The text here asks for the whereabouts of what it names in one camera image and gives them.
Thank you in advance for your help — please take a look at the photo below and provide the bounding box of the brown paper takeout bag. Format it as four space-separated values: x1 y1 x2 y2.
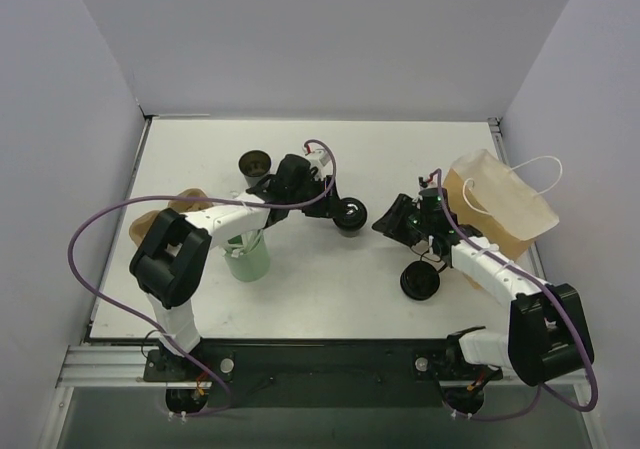
437 149 559 262

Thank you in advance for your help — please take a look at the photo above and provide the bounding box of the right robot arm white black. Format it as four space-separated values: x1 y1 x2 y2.
372 188 595 386

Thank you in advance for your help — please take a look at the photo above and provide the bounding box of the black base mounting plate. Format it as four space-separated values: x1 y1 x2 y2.
143 340 503 413

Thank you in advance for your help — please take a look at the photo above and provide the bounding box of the white wrapped straw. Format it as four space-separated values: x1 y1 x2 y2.
224 230 263 259

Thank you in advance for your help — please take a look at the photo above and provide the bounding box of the black cup lid stack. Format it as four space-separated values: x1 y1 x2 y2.
400 260 440 301

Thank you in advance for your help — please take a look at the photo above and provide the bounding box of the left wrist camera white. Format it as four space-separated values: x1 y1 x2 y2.
304 143 331 180

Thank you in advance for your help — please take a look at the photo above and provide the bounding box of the green straw holder cup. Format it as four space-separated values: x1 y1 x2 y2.
223 232 270 282

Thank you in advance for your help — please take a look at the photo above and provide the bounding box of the brown cardboard cup carrier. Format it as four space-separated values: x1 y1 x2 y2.
129 188 213 247

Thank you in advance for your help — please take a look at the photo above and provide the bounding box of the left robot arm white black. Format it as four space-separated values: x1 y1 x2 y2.
129 149 339 380

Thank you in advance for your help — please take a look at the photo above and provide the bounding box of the black takeout coffee cup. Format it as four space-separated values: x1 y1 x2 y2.
238 149 272 187

